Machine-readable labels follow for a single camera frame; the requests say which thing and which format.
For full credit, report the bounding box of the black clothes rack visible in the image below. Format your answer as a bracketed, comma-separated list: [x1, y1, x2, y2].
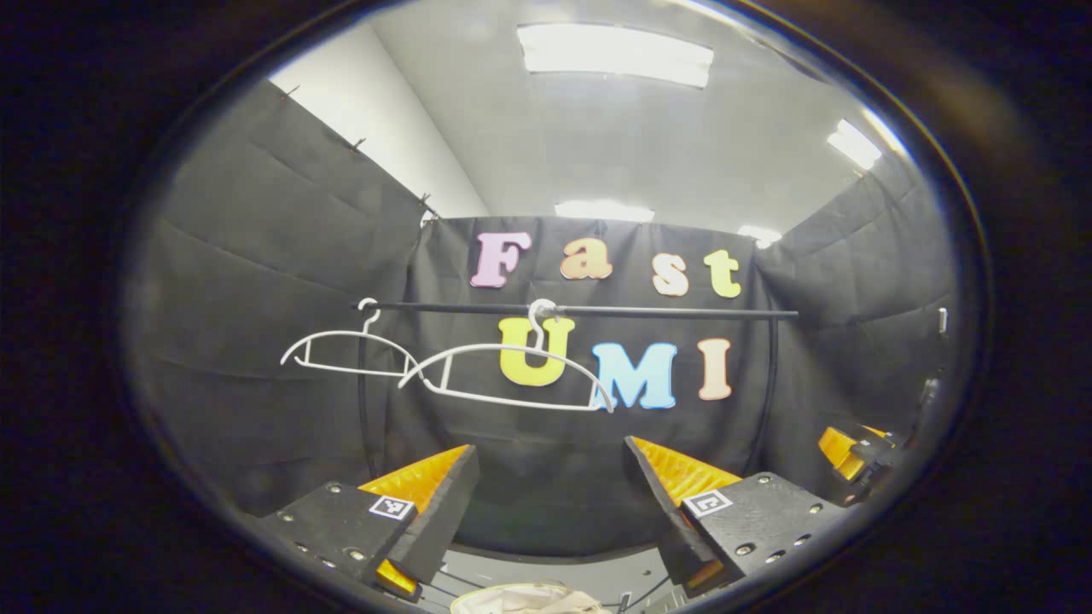
[351, 300, 801, 478]

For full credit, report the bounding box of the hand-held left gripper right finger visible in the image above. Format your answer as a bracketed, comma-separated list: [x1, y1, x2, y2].
[623, 435, 851, 598]

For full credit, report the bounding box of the cream button shirt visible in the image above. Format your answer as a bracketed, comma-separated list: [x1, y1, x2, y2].
[452, 582, 609, 614]

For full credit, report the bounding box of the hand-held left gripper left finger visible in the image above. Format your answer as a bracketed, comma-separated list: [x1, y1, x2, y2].
[260, 443, 481, 601]

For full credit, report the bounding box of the white clothes hanger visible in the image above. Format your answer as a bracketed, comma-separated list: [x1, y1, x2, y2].
[397, 298, 616, 415]
[280, 298, 421, 379]

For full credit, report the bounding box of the black backdrop cloth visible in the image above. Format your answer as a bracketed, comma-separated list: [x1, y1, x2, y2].
[124, 81, 961, 555]

